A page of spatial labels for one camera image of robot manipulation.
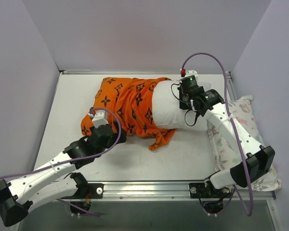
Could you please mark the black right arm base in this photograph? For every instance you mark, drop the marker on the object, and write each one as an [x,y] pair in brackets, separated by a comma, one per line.
[202,190]

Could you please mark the aluminium back rail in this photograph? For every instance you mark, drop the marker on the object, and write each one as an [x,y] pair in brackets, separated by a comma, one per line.
[92,72]

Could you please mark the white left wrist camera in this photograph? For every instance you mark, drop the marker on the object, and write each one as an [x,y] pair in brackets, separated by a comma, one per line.
[98,118]

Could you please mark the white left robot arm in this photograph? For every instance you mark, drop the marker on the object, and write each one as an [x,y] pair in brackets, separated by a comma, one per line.
[58,178]

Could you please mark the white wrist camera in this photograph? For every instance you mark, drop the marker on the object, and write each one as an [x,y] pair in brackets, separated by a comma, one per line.
[98,118]
[184,73]

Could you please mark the aluminium rail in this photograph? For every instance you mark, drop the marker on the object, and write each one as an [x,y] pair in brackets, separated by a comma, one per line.
[92,72]
[113,191]

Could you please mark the orange black-patterned pillowcase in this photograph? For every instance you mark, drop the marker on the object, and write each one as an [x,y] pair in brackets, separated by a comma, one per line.
[130,99]

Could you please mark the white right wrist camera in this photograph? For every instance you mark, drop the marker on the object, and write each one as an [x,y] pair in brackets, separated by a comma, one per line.
[184,73]

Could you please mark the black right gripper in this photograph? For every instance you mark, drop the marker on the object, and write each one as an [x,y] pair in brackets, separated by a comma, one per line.
[183,100]

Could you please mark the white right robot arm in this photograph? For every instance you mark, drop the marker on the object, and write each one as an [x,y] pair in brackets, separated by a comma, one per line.
[255,159]

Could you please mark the aluminium front rail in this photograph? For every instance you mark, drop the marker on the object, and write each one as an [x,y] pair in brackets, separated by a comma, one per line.
[113,191]

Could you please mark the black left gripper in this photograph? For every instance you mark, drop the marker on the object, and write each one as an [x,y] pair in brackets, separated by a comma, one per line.
[119,131]

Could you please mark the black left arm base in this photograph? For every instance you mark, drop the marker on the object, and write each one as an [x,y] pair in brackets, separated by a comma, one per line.
[90,191]

